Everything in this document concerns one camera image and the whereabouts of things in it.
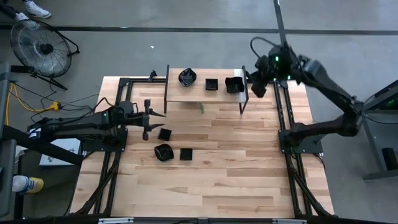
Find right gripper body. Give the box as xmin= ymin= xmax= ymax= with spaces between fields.
xmin=254 ymin=51 xmax=282 ymax=82

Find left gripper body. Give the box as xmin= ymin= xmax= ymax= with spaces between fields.
xmin=129 ymin=99 xmax=152 ymax=141

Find small black square plate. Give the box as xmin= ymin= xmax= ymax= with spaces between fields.
xmin=157 ymin=128 xmax=172 ymax=142
xmin=179 ymin=147 xmax=193 ymax=161
xmin=205 ymin=78 xmax=219 ymax=91

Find black leaf shaped plate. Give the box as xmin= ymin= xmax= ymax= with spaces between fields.
xmin=154 ymin=143 xmax=175 ymax=162
xmin=178 ymin=67 xmax=198 ymax=88

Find wooden shelf black legs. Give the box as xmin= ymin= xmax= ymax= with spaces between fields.
xmin=164 ymin=64 xmax=250 ymax=115

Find white printed box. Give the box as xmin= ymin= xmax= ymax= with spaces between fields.
xmin=39 ymin=138 xmax=84 ymax=167

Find black diagonal support beam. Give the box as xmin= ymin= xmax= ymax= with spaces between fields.
xmin=0 ymin=124 xmax=85 ymax=167

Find black floor fan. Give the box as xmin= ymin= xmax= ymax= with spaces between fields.
xmin=9 ymin=18 xmax=80 ymax=91

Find grey metal stand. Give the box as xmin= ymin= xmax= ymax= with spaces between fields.
xmin=343 ymin=79 xmax=398 ymax=182

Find white bottle yellow cap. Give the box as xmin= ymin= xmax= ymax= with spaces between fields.
xmin=11 ymin=175 xmax=45 ymax=194

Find grey metal cabinet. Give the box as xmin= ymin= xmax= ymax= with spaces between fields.
xmin=0 ymin=63 xmax=18 ymax=218

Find person's foot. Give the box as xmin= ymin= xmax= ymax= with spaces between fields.
xmin=24 ymin=0 xmax=52 ymax=19
xmin=14 ymin=11 xmax=32 ymax=23

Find small black box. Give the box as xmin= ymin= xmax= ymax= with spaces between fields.
xmin=381 ymin=147 xmax=398 ymax=171

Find black metal table frame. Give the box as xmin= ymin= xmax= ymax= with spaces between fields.
xmin=70 ymin=74 xmax=335 ymax=218

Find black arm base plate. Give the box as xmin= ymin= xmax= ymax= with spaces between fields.
xmin=81 ymin=129 xmax=128 ymax=153
xmin=279 ymin=129 xmax=324 ymax=156

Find yellow power cable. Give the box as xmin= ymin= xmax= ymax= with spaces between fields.
xmin=4 ymin=82 xmax=62 ymax=126

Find silver metal bracket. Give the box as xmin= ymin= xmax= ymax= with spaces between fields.
xmin=272 ymin=218 xmax=308 ymax=224
xmin=98 ymin=217 xmax=134 ymax=224

